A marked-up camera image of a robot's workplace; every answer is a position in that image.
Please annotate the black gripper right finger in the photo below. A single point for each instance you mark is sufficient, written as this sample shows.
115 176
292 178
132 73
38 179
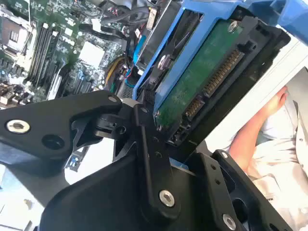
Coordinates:
223 183

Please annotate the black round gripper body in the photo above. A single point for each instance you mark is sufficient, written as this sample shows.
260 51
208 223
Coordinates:
103 199

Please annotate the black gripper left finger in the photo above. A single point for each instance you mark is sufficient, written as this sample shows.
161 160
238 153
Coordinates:
36 134

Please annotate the hard disk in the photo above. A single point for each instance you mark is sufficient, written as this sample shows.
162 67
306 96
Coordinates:
192 79

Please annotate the person's bare hand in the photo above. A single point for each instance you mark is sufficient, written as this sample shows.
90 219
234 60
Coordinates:
280 96

